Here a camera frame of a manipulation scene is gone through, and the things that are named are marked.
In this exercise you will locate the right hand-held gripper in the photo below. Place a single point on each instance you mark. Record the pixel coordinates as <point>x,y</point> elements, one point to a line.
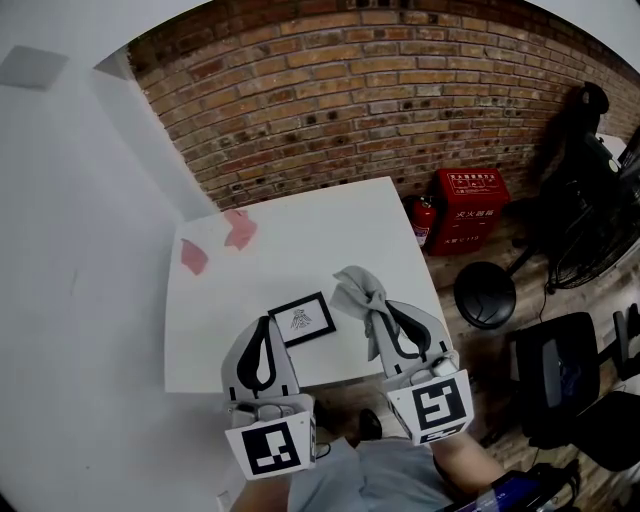
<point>440,402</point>

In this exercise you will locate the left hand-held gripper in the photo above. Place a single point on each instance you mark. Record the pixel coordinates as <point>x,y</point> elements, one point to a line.
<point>272,447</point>

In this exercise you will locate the black framed bird picture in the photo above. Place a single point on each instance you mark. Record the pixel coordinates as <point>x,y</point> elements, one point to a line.
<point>302,320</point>

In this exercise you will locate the grey cloth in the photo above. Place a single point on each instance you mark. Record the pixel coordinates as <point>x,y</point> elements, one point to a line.
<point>357,290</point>

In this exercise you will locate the person's right forearm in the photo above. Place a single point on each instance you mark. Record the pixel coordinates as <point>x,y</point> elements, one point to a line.
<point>467,465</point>

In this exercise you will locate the person's left forearm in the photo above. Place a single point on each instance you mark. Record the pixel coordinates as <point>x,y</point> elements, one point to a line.
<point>267,495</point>

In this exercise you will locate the person's black shoe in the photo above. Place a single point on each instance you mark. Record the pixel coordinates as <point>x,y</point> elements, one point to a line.
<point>371,424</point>

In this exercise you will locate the black standing fan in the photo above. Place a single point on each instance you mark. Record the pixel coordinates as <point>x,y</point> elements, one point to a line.
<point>485,295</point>

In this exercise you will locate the red fire extinguisher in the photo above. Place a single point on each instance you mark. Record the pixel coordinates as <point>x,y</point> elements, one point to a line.
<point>422,222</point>

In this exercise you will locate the person's grey shorts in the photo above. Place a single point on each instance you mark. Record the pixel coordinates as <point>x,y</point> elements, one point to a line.
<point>380,480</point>

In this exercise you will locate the small pink cloth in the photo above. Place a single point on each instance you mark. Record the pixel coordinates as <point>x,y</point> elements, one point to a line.
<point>194,257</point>

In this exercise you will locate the white table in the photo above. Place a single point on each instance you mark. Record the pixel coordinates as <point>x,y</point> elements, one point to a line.
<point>325,240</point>

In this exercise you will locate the red fire extinguisher box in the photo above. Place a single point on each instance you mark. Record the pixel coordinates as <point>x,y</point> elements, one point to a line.
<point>470,215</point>

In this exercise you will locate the large pink cloth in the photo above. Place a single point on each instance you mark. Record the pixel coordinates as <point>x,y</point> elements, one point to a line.
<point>241,231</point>

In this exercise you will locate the black tablet device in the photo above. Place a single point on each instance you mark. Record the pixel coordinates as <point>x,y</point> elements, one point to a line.
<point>505,492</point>

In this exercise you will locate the white wall socket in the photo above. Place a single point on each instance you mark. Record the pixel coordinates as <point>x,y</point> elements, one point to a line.
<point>223,501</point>

